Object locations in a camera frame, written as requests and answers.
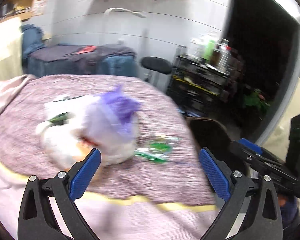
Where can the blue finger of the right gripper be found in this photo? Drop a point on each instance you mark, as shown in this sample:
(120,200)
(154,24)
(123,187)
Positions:
(251,146)

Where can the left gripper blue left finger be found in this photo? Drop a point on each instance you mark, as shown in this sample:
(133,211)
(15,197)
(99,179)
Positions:
(82,172)

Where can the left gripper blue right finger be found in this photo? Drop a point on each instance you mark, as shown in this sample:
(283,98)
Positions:
(217,173)

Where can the white plastic bag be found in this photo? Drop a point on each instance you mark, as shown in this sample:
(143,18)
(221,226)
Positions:
(62,134)

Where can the purple plastic bag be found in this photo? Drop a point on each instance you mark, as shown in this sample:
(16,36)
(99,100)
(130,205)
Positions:
(109,117)

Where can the green clear plastic wrapper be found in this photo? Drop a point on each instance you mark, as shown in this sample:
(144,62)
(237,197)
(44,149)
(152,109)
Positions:
(156,148)

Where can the dark brown trash bin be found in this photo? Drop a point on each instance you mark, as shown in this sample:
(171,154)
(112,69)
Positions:
(211,134)

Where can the purple striped bed cover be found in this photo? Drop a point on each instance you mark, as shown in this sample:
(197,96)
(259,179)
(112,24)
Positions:
(135,199)

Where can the green potted plant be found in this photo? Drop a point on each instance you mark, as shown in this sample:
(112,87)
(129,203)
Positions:
(256,99)

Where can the black metal trolley rack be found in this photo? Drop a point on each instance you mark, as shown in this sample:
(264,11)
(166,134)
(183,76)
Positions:
(200,90)

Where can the clear ribbed plastic bottle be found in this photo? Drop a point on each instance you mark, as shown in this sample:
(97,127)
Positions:
(224,56)

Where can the dark brown bottle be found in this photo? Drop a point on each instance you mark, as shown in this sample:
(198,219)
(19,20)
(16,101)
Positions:
(215,56)

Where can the green pump bottle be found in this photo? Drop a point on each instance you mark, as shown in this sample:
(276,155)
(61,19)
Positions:
(209,50)

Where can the pink polka dot blanket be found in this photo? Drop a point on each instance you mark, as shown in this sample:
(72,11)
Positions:
(9,89)

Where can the blue grey massage bed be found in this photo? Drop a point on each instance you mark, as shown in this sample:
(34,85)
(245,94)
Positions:
(107,59)

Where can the red cloth on bed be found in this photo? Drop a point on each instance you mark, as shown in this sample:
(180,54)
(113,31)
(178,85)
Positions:
(86,49)

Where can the black round stool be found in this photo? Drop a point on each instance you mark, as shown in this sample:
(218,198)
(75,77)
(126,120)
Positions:
(157,65)

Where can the cream cloth draped chair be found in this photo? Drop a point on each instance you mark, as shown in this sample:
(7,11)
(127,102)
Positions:
(10,49)

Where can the blue cloth pile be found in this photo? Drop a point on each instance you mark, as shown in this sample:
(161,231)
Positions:
(32,39)

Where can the white floor lamp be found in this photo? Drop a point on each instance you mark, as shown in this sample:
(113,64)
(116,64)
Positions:
(121,22)

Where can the wooden cubby shelf unit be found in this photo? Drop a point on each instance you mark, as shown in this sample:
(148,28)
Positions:
(16,8)

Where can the wall poster red print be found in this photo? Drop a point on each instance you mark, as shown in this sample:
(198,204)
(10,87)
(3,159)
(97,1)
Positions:
(38,7)

